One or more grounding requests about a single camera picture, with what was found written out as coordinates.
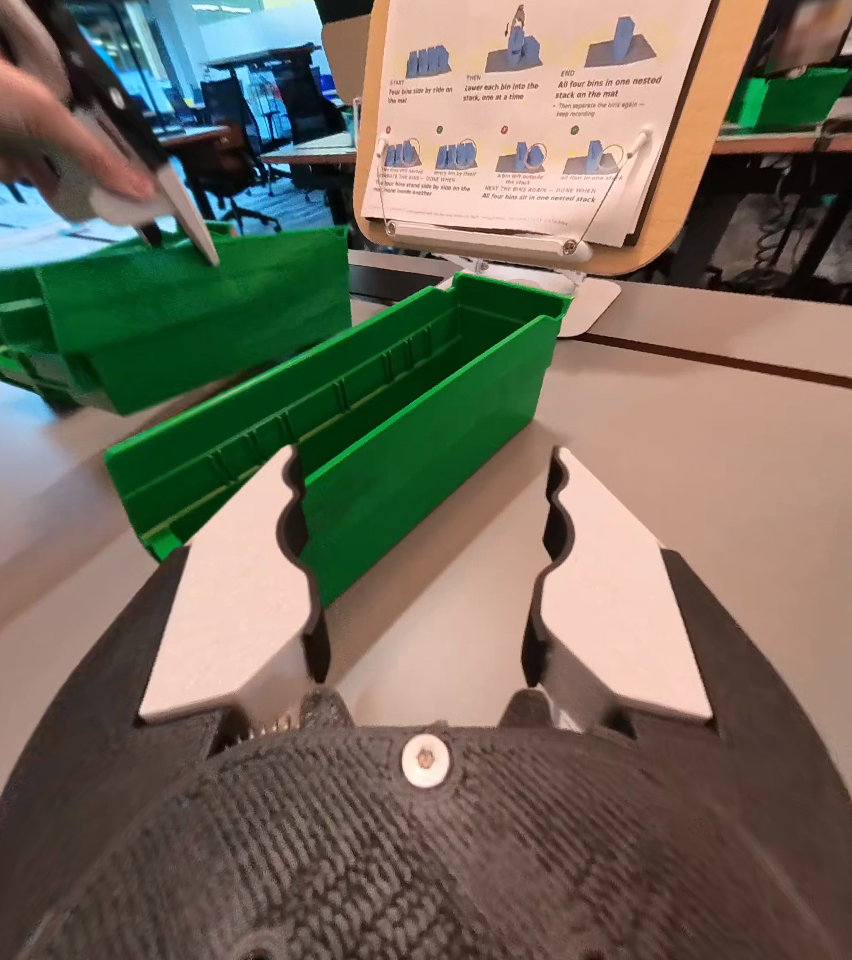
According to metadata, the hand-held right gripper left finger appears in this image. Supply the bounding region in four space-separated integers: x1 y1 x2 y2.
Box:
137 444 331 735

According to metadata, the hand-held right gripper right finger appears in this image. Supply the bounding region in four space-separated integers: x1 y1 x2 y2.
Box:
522 446 715 727

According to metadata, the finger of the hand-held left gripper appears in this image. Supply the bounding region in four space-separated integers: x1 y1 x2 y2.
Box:
88 163 220 267

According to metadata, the grey desk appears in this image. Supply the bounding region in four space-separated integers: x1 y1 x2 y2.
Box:
0 247 852 901

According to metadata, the wood-edged office desk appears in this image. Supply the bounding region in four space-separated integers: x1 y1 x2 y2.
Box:
711 97 852 301

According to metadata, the black office chair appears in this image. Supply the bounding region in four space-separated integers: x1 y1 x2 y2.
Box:
201 75 284 234

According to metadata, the printed instruction sheet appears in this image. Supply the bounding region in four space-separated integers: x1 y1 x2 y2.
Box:
362 0 715 247

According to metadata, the small green tray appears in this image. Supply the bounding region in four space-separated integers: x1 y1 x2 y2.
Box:
726 67 852 132

